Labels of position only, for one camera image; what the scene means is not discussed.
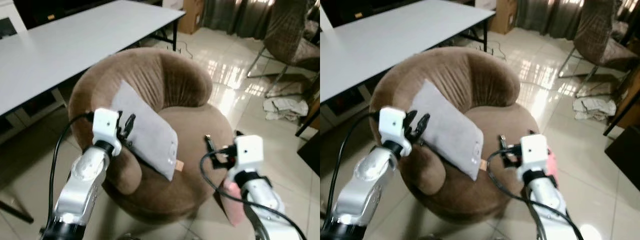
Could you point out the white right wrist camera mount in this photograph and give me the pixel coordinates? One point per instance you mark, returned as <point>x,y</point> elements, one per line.
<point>534,152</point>
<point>249,152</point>

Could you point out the long white table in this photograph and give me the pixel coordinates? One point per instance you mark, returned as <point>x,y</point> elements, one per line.
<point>400,35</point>
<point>75,40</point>

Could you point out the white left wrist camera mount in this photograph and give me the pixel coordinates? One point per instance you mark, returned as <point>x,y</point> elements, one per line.
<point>105,127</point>
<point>392,125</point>

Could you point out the grey rectangular pillow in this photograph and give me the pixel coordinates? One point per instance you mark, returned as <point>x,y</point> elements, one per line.
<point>450,130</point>
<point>147,130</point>

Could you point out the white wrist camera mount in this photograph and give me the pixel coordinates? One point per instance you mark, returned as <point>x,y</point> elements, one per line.
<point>249,152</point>
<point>105,127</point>
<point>392,125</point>
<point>534,152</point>

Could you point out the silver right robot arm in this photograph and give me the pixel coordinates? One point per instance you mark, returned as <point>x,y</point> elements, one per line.
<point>262,200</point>
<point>545,200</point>

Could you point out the brown plaid metal-frame chair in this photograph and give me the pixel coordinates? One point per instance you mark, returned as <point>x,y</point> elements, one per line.
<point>600,35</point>
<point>290,35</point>

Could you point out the dark wooden side table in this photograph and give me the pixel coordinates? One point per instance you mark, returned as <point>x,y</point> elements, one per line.
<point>625,155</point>
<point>311,150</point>

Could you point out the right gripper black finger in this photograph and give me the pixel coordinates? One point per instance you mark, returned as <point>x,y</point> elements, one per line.
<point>217,160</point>
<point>210,143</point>
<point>504,142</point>
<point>508,160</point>

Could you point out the crumpled white cloth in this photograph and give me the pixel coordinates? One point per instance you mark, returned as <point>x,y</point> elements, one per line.
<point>285,107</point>
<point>595,107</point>

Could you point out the pink pillow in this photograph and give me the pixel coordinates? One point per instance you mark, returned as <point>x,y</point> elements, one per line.
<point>234,200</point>

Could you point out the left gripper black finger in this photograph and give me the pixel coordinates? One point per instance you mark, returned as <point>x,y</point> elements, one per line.
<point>120,118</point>
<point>131,124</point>
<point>424,123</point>
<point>411,117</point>

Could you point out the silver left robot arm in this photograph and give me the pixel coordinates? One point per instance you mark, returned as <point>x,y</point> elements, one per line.
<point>362,185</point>
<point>82,185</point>

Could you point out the white cabinet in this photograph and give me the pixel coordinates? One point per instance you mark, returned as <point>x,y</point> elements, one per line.
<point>10,20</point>

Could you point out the dark grey curtain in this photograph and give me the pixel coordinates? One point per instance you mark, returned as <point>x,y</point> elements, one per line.
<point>235,17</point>
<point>547,17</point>

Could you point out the brown round sofa chair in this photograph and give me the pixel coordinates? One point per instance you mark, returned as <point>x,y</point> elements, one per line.
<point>165,135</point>
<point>500,125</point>

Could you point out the brown cardboard box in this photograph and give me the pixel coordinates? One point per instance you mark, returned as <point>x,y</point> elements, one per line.
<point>192,15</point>
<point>504,15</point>

